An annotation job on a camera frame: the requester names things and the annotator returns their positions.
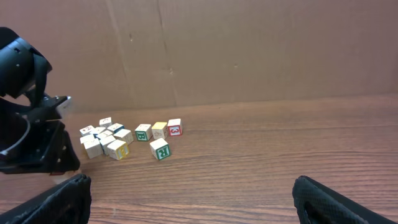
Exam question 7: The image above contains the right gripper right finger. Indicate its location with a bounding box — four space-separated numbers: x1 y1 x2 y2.
292 175 397 224

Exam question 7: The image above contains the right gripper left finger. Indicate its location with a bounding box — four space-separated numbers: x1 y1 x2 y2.
1 174 92 224

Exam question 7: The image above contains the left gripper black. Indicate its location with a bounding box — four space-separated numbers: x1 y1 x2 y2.
1 96 80 174

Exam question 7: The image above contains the blue-sided block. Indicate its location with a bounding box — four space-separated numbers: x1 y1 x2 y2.
99 135 116 156

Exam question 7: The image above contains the red number three block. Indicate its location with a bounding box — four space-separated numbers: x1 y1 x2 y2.
50 171 78 184

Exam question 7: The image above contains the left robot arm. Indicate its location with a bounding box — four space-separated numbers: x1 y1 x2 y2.
1 27 80 175

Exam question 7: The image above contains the left red circle block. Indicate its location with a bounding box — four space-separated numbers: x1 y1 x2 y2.
79 125 94 136

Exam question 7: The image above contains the white block lower left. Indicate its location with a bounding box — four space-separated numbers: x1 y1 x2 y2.
80 134 95 149

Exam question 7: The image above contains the white block orange side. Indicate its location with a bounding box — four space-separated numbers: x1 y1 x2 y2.
83 138 103 159

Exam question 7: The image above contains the white block blue print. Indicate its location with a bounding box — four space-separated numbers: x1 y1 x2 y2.
89 127 106 137

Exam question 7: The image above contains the yellow-sided block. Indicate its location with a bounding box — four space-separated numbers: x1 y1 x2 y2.
107 139 130 161

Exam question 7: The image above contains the white block centre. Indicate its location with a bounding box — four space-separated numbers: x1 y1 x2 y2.
96 130 113 140

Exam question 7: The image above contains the top red picture block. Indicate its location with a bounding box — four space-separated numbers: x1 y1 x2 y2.
99 117 113 128

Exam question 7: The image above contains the green letter B block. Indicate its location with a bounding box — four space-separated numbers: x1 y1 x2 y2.
134 124 153 141

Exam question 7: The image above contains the green letter R block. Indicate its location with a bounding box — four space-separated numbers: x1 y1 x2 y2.
150 138 171 160

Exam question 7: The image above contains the cardboard backdrop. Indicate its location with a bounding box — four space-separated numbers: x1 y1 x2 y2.
1 0 397 112

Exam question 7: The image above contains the yellow top block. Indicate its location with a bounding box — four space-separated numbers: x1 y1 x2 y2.
152 122 169 139

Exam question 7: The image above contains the red-sided block far right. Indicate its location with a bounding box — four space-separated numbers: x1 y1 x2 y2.
167 118 183 136

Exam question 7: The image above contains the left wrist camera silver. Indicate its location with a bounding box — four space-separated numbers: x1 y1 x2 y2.
56 96 72 119

